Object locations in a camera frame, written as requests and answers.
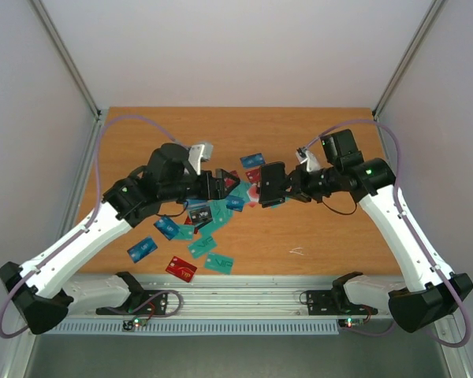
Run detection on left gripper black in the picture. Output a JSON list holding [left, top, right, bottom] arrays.
[[161, 169, 240, 202]]

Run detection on black leather card holder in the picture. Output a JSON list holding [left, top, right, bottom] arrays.
[[259, 161, 286, 208]]

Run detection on red VIP card bottom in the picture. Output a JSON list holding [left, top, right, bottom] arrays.
[[166, 256, 197, 283]]

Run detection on red vip card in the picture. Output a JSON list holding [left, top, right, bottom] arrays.
[[245, 168, 261, 184], [166, 256, 197, 283]]

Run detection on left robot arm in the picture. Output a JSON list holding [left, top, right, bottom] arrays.
[[0, 143, 240, 335]]

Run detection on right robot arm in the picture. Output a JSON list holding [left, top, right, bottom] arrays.
[[284, 129, 473, 333]]

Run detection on blue card centre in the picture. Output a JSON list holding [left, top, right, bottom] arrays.
[[225, 195, 245, 212]]

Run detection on blue card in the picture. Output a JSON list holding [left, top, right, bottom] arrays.
[[225, 195, 245, 212], [154, 216, 180, 240], [240, 153, 266, 169], [127, 236, 158, 263]]

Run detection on teal card long centre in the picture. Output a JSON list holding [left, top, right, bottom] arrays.
[[199, 200, 233, 236]]

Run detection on black VIP card centre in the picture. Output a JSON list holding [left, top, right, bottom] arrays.
[[188, 206, 213, 225]]

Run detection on white red pattern card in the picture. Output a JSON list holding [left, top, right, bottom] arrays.
[[247, 184, 259, 207]]

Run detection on red VIP card upper right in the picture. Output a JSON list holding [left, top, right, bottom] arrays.
[[245, 168, 261, 184]]

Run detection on blue card top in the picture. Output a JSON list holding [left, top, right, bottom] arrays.
[[240, 153, 266, 169]]

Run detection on teal card small lower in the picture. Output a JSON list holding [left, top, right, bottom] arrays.
[[174, 224, 195, 240]]

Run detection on teal VIP card middle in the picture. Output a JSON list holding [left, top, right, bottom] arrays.
[[188, 235, 217, 259]]

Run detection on teal vip card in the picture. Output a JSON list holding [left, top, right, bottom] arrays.
[[204, 253, 234, 275], [188, 235, 217, 259]]

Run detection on blue card lower left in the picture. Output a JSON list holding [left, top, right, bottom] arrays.
[[154, 216, 180, 240]]

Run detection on teal VIP card bottom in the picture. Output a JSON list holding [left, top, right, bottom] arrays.
[[204, 253, 234, 275]]

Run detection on blue card far left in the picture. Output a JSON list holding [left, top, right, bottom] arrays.
[[127, 236, 158, 263]]

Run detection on right circuit board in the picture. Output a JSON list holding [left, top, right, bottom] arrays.
[[338, 317, 368, 328]]

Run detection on circuit board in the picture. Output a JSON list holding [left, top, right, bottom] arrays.
[[338, 317, 368, 328], [122, 318, 148, 332]]

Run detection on left circuit board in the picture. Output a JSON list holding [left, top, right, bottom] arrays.
[[122, 318, 148, 332]]

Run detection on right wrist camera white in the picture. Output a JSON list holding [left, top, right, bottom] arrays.
[[296, 147, 321, 173]]

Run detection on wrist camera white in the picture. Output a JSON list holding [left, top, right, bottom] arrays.
[[188, 142, 214, 176], [296, 147, 321, 173]]

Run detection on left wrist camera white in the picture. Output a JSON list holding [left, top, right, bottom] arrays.
[[188, 142, 214, 176]]

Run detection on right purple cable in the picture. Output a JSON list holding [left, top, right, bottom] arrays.
[[305, 119, 471, 348]]

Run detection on purple cable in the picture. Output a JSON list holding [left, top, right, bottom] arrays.
[[305, 119, 471, 348], [0, 113, 190, 339]]

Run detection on aluminium rail frame front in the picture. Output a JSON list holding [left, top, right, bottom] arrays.
[[21, 273, 454, 320]]

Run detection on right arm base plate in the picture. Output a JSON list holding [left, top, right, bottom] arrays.
[[299, 290, 378, 317]]

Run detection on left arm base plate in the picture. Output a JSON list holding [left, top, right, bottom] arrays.
[[95, 290, 168, 316]]

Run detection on grey slotted cable duct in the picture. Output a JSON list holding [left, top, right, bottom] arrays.
[[47, 319, 339, 336]]

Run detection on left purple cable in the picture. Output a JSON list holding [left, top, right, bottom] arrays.
[[0, 113, 190, 339]]

